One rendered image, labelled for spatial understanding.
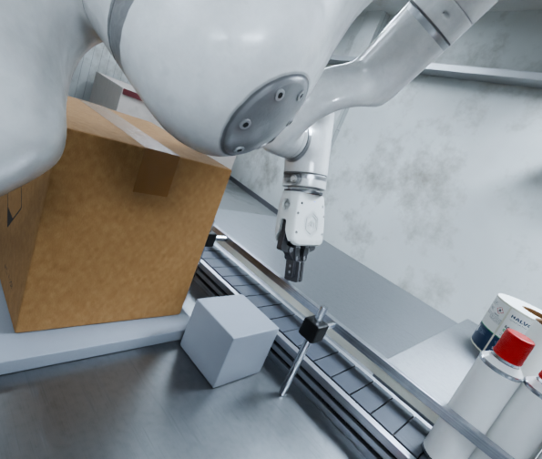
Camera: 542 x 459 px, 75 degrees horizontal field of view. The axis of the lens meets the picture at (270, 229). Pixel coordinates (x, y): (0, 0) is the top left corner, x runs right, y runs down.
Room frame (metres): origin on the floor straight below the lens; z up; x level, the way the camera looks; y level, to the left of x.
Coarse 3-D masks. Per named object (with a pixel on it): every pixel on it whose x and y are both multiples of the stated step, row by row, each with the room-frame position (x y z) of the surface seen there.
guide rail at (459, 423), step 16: (256, 256) 0.67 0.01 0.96; (272, 272) 0.62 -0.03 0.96; (288, 288) 0.59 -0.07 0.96; (304, 304) 0.56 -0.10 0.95; (336, 320) 0.53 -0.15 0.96; (352, 336) 0.50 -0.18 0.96; (368, 352) 0.48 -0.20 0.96; (384, 368) 0.46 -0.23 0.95; (416, 384) 0.43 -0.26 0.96; (432, 400) 0.42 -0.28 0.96; (448, 416) 0.40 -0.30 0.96; (464, 432) 0.39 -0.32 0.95; (480, 432) 0.39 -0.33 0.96; (480, 448) 0.37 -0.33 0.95; (496, 448) 0.37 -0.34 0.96
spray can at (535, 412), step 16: (528, 384) 0.39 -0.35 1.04; (512, 400) 0.40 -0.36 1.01; (528, 400) 0.38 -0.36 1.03; (512, 416) 0.39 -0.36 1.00; (528, 416) 0.38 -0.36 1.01; (496, 432) 0.39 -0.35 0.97; (512, 432) 0.38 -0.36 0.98; (528, 432) 0.37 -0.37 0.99; (512, 448) 0.37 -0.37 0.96; (528, 448) 0.37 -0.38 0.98
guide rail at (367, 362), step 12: (216, 240) 0.84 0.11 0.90; (252, 264) 0.75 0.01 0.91; (264, 276) 0.72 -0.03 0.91; (276, 288) 0.70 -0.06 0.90; (288, 300) 0.67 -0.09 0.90; (336, 336) 0.59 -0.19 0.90; (348, 348) 0.57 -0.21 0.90; (360, 360) 0.55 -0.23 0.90; (384, 372) 0.53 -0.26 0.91; (396, 384) 0.51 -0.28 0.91; (408, 396) 0.50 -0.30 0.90; (420, 408) 0.48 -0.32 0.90; (432, 420) 0.47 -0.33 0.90
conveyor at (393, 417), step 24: (216, 264) 0.74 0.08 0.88; (240, 288) 0.68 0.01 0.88; (264, 288) 0.72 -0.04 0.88; (264, 312) 0.62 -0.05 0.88; (288, 312) 0.66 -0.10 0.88; (288, 336) 0.57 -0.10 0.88; (312, 360) 0.53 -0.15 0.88; (336, 360) 0.56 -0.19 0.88; (360, 384) 0.51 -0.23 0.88; (384, 408) 0.48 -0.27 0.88; (408, 432) 0.45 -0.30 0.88
